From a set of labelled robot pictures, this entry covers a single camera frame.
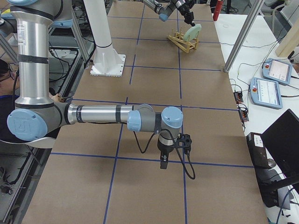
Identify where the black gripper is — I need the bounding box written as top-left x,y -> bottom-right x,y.
182,9 -> 196,26
157,140 -> 174,169

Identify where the pale green plate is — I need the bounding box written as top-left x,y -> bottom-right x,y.
183,24 -> 202,42

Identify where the wooden dish rack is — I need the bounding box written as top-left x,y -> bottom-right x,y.
167,27 -> 199,53

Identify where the red cylinder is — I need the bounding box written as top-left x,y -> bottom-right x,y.
213,0 -> 223,21

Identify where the orange connector box far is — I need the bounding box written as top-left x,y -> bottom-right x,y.
233,91 -> 243,104

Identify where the orange connector box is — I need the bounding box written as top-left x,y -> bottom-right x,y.
233,91 -> 243,104
238,108 -> 249,122

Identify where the orange connector box near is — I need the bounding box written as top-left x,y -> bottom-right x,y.
238,108 -> 249,122

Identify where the black desktop box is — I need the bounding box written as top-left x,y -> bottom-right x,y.
246,133 -> 270,169

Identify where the teach pendant near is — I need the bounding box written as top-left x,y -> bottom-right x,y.
249,77 -> 283,109

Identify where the teach pendant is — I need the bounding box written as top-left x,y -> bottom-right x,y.
262,58 -> 292,85
249,77 -> 283,109

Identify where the teach pendant far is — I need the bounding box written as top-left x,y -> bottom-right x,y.
262,58 -> 292,85

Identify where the black monitor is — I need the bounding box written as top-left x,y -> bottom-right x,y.
259,109 -> 299,207

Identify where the seated person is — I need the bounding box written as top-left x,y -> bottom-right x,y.
0,60 -> 57,143

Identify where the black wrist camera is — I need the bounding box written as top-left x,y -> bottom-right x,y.
176,133 -> 192,151

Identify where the aluminium frame post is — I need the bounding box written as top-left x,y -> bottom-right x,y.
224,0 -> 264,73

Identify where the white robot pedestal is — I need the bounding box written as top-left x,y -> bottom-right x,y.
84,0 -> 126,77

